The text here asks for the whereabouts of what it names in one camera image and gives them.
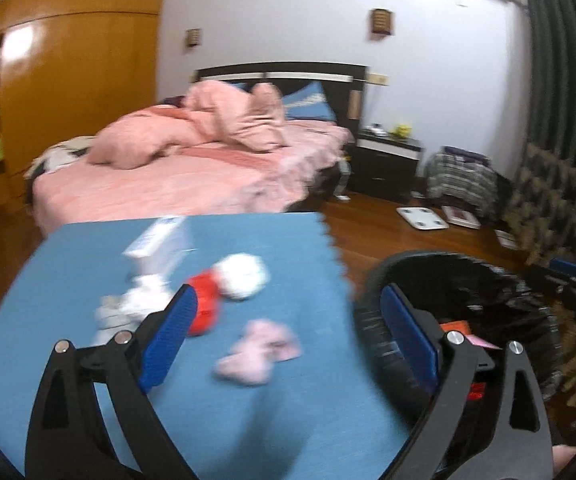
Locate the white paper on floor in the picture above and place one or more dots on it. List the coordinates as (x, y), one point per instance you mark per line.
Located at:
(505, 237)

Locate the blue table cloth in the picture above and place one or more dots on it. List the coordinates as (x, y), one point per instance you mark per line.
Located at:
(293, 425)

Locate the white power strip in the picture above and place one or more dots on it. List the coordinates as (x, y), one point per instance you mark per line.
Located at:
(342, 195)

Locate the white cardboard box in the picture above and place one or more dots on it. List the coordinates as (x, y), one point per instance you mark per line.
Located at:
(160, 245)

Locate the pink duvet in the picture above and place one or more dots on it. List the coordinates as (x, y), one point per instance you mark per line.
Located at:
(167, 135)

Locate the small blue pillow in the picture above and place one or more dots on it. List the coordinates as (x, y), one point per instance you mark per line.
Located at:
(240, 87)

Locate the white remote control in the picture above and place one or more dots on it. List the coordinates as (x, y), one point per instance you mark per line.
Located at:
(378, 130)

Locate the pile of clothes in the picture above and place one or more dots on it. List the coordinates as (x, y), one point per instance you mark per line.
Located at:
(62, 152)

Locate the white tissue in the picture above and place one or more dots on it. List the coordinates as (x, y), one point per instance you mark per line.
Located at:
(127, 305)

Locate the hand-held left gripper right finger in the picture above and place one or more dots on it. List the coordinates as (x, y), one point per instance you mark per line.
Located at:
(410, 340)

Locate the wall socket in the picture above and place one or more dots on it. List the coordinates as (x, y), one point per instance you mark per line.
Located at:
(379, 79)

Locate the white bathroom scale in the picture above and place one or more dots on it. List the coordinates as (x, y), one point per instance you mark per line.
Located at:
(422, 217)

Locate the pink paper card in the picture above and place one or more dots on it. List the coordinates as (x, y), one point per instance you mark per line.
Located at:
(485, 344)

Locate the wooden wardrobe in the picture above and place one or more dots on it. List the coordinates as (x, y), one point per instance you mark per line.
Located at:
(67, 85)

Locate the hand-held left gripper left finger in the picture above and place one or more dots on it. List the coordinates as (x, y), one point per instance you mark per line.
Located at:
(170, 340)

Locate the plaid cloth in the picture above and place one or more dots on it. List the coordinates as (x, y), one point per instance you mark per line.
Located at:
(463, 185)

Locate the dark patterned curtain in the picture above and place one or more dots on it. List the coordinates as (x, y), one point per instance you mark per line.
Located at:
(558, 110)

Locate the black lined trash bin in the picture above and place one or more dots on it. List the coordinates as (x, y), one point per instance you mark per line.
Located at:
(493, 290)

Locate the large blue pillow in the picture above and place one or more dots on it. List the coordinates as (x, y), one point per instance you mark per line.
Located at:
(310, 102)

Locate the small wooden wall lamp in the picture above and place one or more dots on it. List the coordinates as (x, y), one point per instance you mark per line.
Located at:
(193, 37)

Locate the black nightstand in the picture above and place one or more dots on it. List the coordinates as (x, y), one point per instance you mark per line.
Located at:
(388, 165)

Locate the yellow plush toy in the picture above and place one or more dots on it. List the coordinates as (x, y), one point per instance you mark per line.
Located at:
(403, 130)

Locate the orange plastic packet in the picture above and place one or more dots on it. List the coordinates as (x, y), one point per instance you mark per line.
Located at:
(460, 330)

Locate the large wooden wall lamp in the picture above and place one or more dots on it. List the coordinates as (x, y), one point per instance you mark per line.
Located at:
(382, 21)

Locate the pink cloth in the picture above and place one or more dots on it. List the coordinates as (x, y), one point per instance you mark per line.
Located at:
(260, 352)

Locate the red plastic wrapper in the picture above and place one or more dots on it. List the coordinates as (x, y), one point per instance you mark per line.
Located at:
(205, 307)

